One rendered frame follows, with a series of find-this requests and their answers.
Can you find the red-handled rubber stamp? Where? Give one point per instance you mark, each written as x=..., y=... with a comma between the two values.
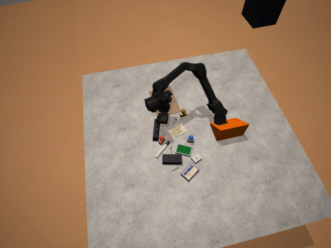
x=162, y=139

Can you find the beige taped card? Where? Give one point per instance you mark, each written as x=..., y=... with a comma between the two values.
x=177, y=131

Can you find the yellow rubber stamp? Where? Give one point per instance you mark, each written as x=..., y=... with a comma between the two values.
x=183, y=113

